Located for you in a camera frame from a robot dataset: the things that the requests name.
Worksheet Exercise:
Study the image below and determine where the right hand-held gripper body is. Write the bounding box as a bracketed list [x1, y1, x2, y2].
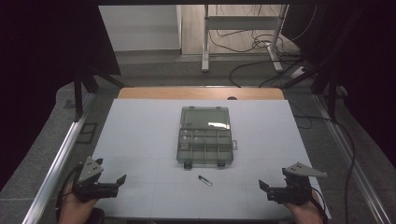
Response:
[266, 161, 329, 206]

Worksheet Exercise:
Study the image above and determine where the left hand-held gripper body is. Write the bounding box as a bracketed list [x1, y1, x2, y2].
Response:
[72, 156, 120, 203]

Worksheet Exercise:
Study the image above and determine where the clear plastic compartment box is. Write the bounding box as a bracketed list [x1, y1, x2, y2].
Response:
[176, 105, 238, 170]

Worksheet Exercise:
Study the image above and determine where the person's right hand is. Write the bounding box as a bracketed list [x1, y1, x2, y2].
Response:
[283, 189, 325, 224]

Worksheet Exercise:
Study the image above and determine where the person's left hand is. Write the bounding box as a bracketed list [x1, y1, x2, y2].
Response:
[58, 182, 101, 224]

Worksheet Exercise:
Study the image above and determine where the white table mat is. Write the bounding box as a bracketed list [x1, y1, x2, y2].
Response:
[91, 98, 332, 220]

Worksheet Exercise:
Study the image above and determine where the black metal stand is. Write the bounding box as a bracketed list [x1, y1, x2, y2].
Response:
[73, 69, 127, 123]
[281, 6, 365, 123]

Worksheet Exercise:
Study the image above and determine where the black curtain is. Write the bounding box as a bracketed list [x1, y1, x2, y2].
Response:
[0, 0, 121, 191]
[281, 0, 396, 169]

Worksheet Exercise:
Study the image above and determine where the white power strip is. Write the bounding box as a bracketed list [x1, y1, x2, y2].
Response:
[290, 65, 308, 79]

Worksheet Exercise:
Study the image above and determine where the wooden table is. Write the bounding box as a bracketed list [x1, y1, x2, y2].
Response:
[117, 86, 286, 101]

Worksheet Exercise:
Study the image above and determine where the white cabinet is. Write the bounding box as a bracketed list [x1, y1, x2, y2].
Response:
[98, 4, 183, 53]

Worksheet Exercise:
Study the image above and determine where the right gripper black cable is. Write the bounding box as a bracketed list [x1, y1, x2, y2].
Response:
[310, 185, 329, 224]

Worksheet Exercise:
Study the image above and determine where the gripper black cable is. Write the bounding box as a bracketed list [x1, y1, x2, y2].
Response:
[55, 163, 84, 216]
[310, 185, 329, 224]

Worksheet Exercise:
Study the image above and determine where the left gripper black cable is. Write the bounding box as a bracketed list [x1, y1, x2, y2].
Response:
[55, 163, 84, 216]

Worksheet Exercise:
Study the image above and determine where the aluminium rail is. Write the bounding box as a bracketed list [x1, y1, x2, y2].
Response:
[313, 92, 394, 224]
[21, 92, 96, 224]

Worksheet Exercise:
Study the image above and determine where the black cable along rail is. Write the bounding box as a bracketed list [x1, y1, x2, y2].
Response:
[293, 101, 357, 220]

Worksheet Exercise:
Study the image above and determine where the black floor cable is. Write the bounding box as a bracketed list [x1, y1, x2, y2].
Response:
[228, 59, 302, 89]

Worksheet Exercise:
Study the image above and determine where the tangle of black cables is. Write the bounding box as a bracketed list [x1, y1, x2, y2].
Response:
[207, 4, 318, 60]

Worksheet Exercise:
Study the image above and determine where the white desk frame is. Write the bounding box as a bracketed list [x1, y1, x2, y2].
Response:
[201, 4, 290, 74]

